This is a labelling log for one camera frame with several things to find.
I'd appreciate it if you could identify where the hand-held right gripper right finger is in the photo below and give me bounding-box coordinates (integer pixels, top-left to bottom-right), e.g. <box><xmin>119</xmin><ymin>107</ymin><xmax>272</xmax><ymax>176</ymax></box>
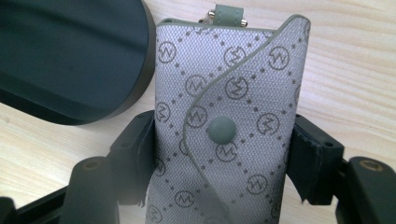
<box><xmin>285</xmin><ymin>113</ymin><xmax>346</xmax><ymax>207</ymax></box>

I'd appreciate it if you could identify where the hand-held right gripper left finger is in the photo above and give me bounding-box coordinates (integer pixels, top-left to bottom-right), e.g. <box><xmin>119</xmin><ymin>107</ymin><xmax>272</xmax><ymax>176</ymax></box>
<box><xmin>106</xmin><ymin>109</ymin><xmax>157</xmax><ymax>209</ymax></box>

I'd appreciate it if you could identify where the grey patterned key pouch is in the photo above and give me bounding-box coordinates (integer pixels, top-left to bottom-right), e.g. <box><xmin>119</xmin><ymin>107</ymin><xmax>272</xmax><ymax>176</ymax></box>
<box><xmin>143</xmin><ymin>3</ymin><xmax>312</xmax><ymax>224</ymax></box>

